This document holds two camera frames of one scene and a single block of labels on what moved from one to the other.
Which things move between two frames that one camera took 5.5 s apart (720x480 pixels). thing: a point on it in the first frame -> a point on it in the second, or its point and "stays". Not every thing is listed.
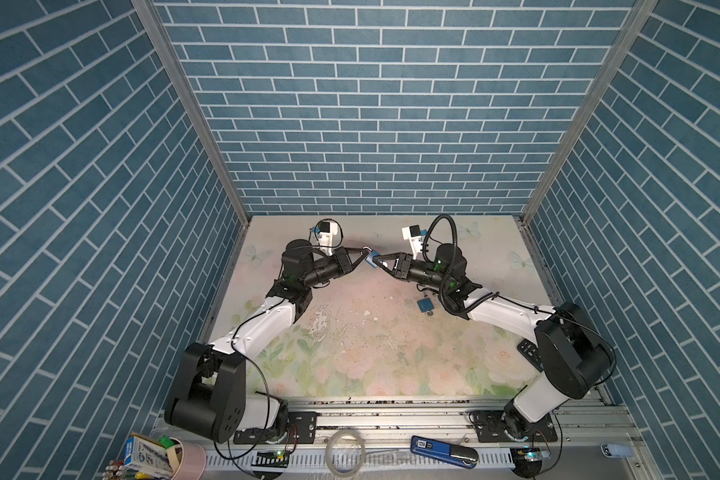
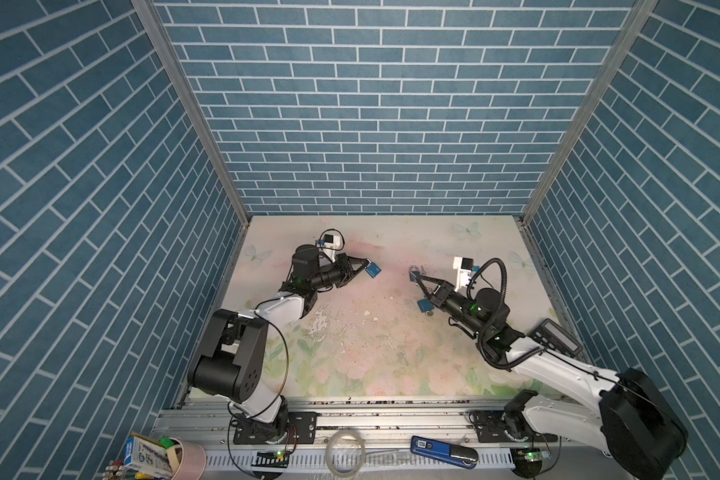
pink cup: [193, 464] stays
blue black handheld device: [461, 455] stays
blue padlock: [425, 304] stays
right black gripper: [402, 265] -> [436, 294]
